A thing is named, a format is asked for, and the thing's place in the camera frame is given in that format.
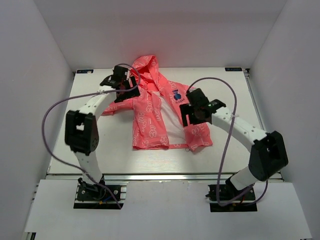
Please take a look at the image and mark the pink hooded jacket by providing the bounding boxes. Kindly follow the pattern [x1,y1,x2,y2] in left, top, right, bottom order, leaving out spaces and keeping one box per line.
[103,55,213,152]

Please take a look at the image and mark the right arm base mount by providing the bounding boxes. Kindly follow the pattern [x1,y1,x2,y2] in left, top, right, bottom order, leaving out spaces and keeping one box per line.
[205,184,258,213]

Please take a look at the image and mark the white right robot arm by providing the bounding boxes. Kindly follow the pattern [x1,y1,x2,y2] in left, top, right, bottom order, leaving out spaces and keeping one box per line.
[180,88,289,200]

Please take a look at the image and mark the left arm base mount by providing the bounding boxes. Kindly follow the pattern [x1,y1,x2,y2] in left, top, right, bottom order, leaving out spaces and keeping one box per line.
[73,177,127,210]

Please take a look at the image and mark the blue table label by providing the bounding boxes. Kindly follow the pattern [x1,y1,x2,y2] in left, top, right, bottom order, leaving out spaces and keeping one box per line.
[76,69,94,74]
[224,67,243,72]

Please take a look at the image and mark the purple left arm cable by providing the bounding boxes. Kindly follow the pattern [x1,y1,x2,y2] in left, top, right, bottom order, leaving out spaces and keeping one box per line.
[41,62,141,210]

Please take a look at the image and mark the left blue table label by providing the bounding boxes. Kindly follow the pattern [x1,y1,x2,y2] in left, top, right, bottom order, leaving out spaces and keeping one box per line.
[76,69,94,74]

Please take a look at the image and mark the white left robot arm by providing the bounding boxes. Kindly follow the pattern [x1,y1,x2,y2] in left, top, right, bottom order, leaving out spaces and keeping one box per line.
[64,63,141,200]

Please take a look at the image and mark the right blue table label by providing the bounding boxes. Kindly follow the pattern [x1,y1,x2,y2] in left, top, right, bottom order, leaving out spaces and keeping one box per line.
[224,67,243,72]

